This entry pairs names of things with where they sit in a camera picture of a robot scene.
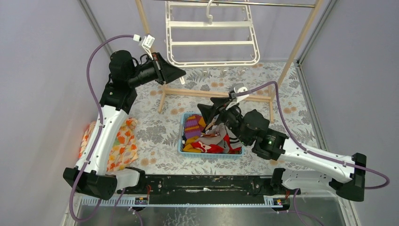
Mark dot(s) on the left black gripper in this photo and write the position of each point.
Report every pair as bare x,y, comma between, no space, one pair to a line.
158,69

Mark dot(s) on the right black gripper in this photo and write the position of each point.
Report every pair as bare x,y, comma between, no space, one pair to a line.
220,104

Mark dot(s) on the grey sock with red stripes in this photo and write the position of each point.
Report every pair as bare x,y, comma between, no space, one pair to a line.
215,135

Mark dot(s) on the white plastic clip hanger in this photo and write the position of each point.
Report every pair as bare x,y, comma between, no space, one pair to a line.
210,35

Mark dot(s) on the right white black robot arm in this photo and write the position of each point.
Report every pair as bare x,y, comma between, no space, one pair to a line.
342,174

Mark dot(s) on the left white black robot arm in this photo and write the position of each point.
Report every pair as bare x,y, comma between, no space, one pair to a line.
90,175

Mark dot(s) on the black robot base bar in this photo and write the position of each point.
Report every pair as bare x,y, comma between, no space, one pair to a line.
201,188

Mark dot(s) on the purple orange striped sock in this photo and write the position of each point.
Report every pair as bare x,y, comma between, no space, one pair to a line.
194,126

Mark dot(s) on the red white patterned sock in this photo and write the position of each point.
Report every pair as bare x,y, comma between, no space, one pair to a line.
200,147

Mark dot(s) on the grey striped cuff sock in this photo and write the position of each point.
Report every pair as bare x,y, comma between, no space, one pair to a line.
234,141

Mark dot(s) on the blue plastic sock basket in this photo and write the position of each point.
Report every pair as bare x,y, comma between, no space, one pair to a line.
180,145

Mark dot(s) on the floral patterned table mat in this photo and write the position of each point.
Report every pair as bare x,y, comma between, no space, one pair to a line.
157,132

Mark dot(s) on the metal hanging rod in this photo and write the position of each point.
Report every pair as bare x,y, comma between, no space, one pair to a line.
246,3

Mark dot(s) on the orange floral cloth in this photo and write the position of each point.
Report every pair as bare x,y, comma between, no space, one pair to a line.
124,149

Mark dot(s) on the wooden drying rack frame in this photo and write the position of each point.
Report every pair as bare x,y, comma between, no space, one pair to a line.
218,93

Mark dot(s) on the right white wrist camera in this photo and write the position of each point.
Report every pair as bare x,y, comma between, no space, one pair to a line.
238,94

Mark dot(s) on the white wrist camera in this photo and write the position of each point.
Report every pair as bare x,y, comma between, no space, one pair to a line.
238,94
145,42

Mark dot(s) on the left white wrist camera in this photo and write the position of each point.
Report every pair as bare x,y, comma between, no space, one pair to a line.
145,42

